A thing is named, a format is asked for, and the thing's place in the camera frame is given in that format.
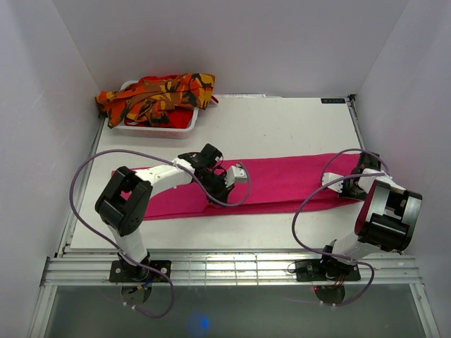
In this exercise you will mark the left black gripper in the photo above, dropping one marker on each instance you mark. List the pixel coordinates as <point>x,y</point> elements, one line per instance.
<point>220,194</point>

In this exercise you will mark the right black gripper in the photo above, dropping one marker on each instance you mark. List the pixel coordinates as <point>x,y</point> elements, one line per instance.
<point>361,197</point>

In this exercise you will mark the pink trousers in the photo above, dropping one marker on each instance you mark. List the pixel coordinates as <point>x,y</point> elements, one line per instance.
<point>279,185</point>

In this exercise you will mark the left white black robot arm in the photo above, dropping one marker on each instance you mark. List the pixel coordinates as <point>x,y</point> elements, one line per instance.
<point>124,200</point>

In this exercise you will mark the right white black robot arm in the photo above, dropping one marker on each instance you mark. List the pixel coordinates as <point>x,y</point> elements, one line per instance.
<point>385,222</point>

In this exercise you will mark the orange camouflage trousers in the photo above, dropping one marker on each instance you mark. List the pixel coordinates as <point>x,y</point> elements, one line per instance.
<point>152,100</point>

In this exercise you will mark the white plastic basket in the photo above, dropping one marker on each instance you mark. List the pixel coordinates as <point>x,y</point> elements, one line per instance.
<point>142,130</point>

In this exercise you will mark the red garment in basket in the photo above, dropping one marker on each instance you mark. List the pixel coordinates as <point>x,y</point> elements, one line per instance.
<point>179,118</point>

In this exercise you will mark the blue label sticker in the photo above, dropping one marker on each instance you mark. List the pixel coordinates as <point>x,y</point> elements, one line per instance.
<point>333,101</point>

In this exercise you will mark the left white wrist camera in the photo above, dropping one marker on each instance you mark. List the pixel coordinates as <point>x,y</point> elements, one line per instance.
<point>235,174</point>

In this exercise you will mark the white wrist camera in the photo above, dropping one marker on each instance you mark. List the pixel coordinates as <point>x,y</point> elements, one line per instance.
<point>235,174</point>
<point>334,182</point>

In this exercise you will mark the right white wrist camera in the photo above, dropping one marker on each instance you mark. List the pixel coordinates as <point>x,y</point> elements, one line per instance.
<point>334,182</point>

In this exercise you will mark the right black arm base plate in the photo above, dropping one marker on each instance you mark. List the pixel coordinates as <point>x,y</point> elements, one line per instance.
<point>313,270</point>

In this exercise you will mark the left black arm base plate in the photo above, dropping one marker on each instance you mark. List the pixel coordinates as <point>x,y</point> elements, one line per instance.
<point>122,272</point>

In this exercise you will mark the aluminium front rail frame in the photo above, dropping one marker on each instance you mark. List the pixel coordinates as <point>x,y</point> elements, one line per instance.
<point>218,269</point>

